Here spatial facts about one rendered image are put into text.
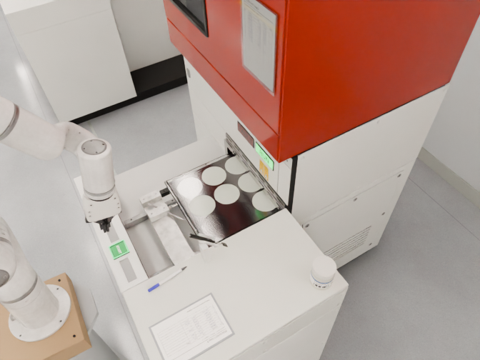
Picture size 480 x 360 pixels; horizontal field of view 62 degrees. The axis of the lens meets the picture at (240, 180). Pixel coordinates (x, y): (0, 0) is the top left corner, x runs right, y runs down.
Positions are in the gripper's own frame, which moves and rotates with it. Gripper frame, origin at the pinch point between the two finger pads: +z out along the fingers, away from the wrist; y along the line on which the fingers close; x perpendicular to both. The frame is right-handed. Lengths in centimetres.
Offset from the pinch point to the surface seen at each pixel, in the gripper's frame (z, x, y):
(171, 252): 19.8, 5.4, -20.4
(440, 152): 51, -14, -222
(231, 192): 12, -6, -50
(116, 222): 14.6, -11.3, -6.2
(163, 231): 19.6, -4.4, -21.6
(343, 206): 17, 15, -94
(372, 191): 15, 15, -110
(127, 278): 15.8, 11.1, -2.4
